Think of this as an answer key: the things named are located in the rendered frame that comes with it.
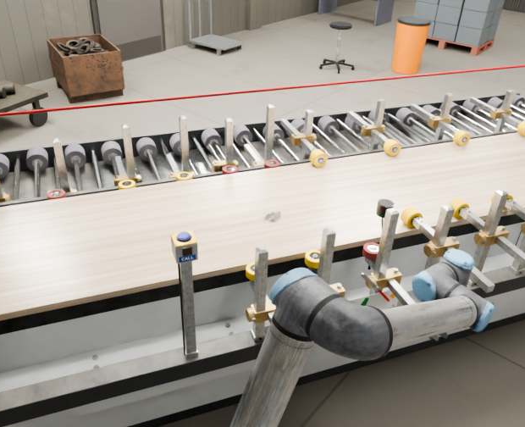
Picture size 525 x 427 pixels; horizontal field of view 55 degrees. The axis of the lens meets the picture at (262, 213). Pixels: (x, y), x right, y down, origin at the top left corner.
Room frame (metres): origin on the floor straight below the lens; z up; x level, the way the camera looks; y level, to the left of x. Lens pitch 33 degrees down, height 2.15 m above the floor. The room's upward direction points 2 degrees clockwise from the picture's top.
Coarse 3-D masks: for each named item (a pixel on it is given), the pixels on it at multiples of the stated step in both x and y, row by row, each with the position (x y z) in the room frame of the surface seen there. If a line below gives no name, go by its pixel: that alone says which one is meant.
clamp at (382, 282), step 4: (388, 272) 1.56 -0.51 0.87; (392, 272) 1.56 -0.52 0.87; (368, 276) 1.53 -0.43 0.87; (372, 276) 1.53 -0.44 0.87; (388, 276) 1.53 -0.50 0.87; (392, 276) 1.53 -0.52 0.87; (396, 276) 1.53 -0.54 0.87; (400, 276) 1.54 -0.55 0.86; (372, 280) 1.51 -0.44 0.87; (376, 280) 1.51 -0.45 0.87; (380, 280) 1.51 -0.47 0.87; (384, 280) 1.52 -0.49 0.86; (396, 280) 1.54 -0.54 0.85; (400, 280) 1.54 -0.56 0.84; (368, 284) 1.51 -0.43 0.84; (380, 284) 1.51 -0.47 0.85; (384, 284) 1.52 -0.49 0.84; (368, 288) 1.51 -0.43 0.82; (372, 288) 1.50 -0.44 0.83; (380, 288) 1.51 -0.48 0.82
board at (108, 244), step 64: (128, 192) 2.02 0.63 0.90; (192, 192) 2.05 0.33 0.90; (256, 192) 2.07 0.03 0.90; (320, 192) 2.10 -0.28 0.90; (384, 192) 2.13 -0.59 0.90; (448, 192) 2.15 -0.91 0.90; (512, 192) 2.18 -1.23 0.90; (0, 256) 1.52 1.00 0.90; (64, 256) 1.53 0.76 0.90; (128, 256) 1.55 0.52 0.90
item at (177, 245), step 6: (174, 234) 1.27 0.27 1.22; (192, 234) 1.27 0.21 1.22; (174, 240) 1.24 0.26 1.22; (192, 240) 1.24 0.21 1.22; (174, 246) 1.21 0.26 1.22; (180, 246) 1.21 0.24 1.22; (186, 246) 1.22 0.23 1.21; (192, 246) 1.23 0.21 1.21; (174, 252) 1.22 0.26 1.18; (180, 252) 1.21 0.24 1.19; (192, 252) 1.23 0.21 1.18; (174, 258) 1.23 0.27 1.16
